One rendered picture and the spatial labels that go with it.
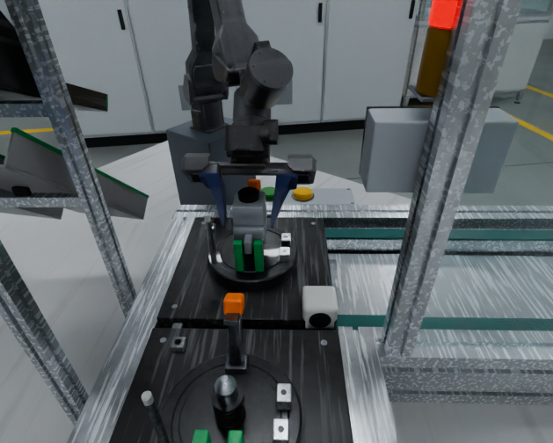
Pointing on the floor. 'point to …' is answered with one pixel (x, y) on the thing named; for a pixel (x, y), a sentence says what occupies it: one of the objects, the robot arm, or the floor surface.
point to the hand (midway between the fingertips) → (248, 203)
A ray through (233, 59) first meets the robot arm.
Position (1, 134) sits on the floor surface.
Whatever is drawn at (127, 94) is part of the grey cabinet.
